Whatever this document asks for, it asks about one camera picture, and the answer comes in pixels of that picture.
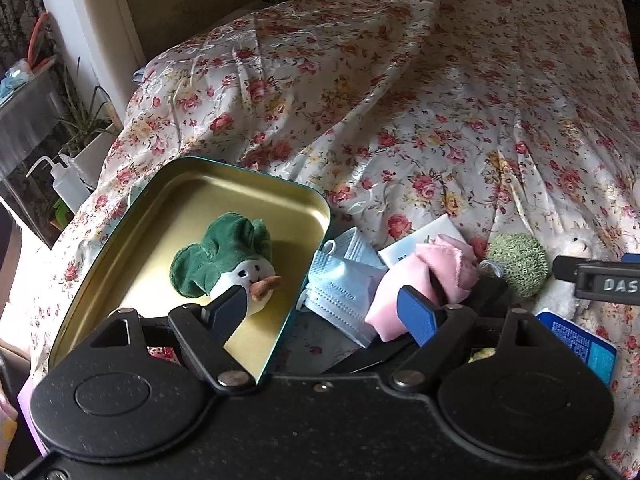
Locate green leaf white plush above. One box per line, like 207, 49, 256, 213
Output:
169, 212, 285, 317

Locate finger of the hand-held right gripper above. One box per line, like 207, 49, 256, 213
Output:
552, 255, 580, 280

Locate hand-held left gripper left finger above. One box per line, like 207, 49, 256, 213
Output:
90, 285, 253, 393

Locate wooden headboard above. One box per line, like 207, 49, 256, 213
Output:
116, 0, 265, 61

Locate white tissue pack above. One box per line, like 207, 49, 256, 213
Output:
377, 213, 467, 267

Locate blue masks in plastic bag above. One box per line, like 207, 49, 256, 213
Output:
0, 57, 37, 102

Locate white fluffy plush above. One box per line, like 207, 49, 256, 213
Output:
536, 219, 628, 323

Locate blue face mask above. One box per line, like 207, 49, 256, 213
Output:
302, 251, 388, 350
320, 226, 388, 270

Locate purple box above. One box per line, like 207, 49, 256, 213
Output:
17, 374, 52, 461

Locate floral bedspread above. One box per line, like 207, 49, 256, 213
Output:
27, 0, 640, 480

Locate blue tissue pack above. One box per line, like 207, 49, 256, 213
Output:
535, 310, 619, 387

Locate gold metal tin box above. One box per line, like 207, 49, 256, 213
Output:
47, 156, 332, 387

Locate side table with grey cover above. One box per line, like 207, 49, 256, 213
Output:
0, 67, 68, 248

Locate pink cloth pouch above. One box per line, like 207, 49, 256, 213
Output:
364, 233, 482, 345

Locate wrapped blue face mask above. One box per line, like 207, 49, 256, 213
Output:
320, 226, 388, 270

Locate orange handled tool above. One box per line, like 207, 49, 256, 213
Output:
26, 11, 57, 75

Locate green plastic toy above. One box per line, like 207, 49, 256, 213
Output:
49, 199, 77, 232

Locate potted plant in white pot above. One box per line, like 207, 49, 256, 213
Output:
56, 57, 123, 188

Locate white wash bottle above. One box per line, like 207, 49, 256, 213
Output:
26, 155, 92, 215

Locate green hedgehog plush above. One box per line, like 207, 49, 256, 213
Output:
479, 233, 551, 298

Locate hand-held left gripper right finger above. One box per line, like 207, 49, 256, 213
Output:
390, 285, 566, 391

